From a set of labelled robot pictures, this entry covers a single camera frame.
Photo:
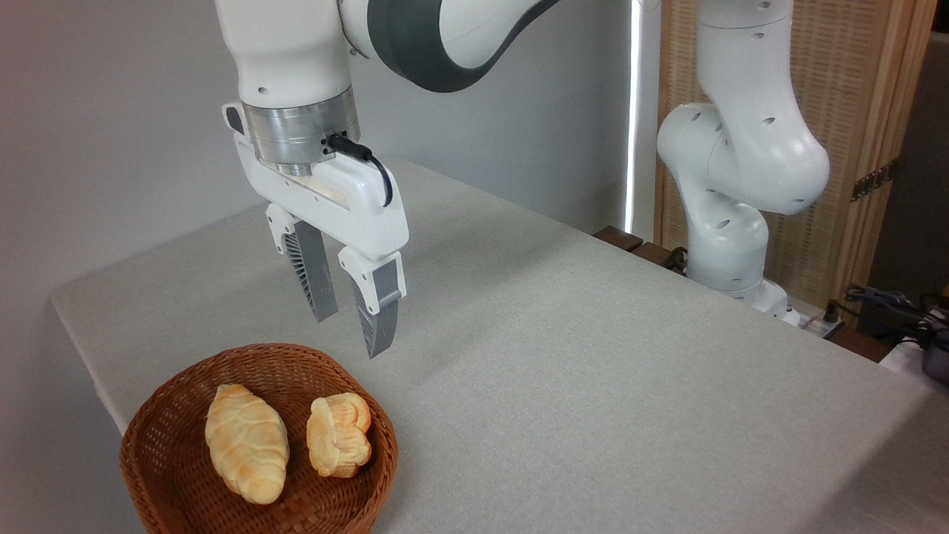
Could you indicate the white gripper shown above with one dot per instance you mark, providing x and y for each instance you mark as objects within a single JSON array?
[{"x": 348, "y": 204}]

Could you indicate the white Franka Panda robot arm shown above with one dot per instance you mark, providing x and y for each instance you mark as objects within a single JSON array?
[{"x": 741, "y": 148}]

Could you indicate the small round bread roll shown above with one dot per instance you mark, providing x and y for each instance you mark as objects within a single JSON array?
[{"x": 337, "y": 437}]

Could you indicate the bright vertical light strip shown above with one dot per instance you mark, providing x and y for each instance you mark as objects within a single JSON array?
[{"x": 632, "y": 111}]

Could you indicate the white power strip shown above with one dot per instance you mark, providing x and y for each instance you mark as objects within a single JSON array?
[{"x": 812, "y": 320}]

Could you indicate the brass screen hinge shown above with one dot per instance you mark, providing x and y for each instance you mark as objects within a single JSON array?
[{"x": 873, "y": 180}]

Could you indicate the grey tablecloth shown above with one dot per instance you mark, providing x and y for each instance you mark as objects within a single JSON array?
[{"x": 593, "y": 371}]

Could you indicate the long braided bread roll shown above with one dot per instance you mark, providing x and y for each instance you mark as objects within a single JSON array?
[{"x": 246, "y": 445}]

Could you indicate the wooden rattan folding screen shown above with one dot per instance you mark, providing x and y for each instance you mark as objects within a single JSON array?
[{"x": 838, "y": 74}]

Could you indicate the brown wicker basket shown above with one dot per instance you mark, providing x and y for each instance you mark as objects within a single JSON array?
[{"x": 170, "y": 460}]

